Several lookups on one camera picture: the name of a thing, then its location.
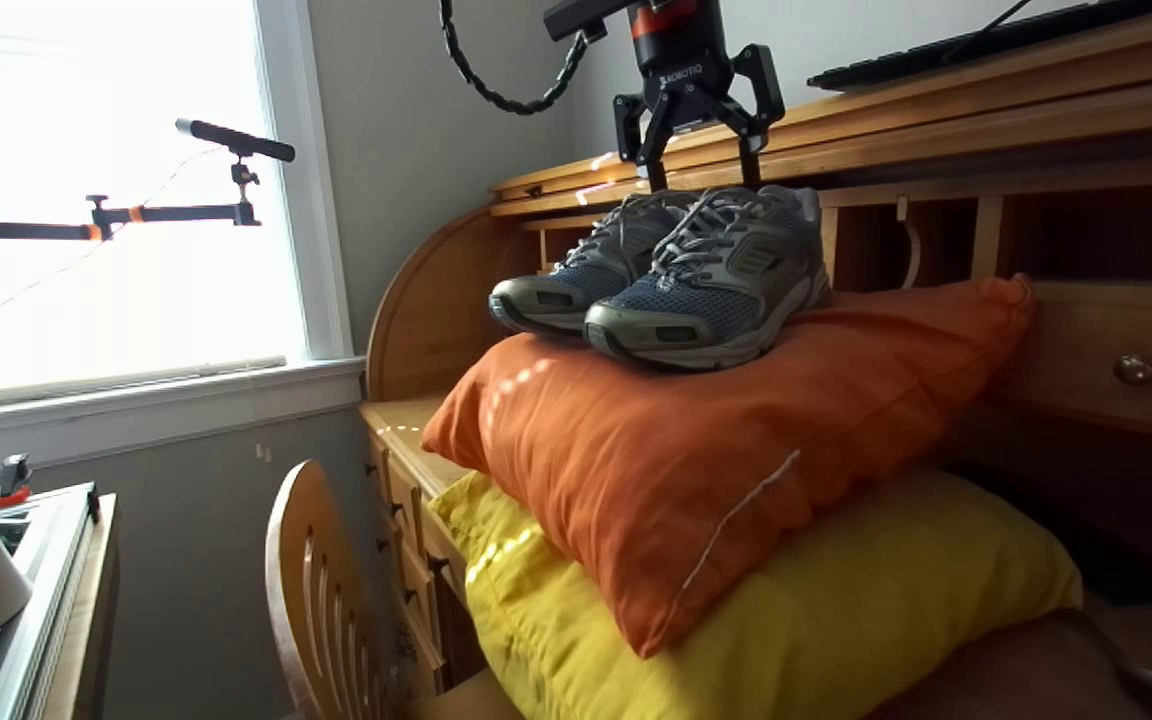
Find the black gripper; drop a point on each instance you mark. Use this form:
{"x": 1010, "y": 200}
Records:
{"x": 680, "y": 80}

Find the blue white running shoe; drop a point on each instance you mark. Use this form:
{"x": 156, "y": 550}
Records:
{"x": 550, "y": 292}
{"x": 722, "y": 287}

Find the black keyboard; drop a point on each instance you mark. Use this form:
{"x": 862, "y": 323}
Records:
{"x": 1002, "y": 43}

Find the orange pillow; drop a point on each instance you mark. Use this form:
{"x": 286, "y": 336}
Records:
{"x": 736, "y": 455}

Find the wooden roll-top desk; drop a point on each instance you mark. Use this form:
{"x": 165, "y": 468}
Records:
{"x": 1110, "y": 135}

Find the wooden desk drawer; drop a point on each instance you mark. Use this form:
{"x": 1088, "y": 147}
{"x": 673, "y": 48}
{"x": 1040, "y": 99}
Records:
{"x": 1083, "y": 363}

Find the round metal drawer knob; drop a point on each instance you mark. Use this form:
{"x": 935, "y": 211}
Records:
{"x": 1133, "y": 371}

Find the yellow pillow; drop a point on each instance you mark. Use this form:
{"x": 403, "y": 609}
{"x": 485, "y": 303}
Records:
{"x": 869, "y": 612}

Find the wooden chair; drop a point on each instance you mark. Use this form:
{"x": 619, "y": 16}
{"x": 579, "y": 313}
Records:
{"x": 321, "y": 612}

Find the black red clamp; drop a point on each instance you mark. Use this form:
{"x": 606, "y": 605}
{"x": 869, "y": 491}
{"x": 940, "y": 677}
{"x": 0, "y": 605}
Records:
{"x": 11, "y": 482}

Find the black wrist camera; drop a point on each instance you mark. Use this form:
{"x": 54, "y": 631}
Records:
{"x": 588, "y": 16}

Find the black camera boom orange joints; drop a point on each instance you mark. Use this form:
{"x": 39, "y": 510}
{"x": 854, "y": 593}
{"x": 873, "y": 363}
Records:
{"x": 239, "y": 138}

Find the bright window white frame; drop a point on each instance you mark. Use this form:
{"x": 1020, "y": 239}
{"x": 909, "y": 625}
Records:
{"x": 110, "y": 200}

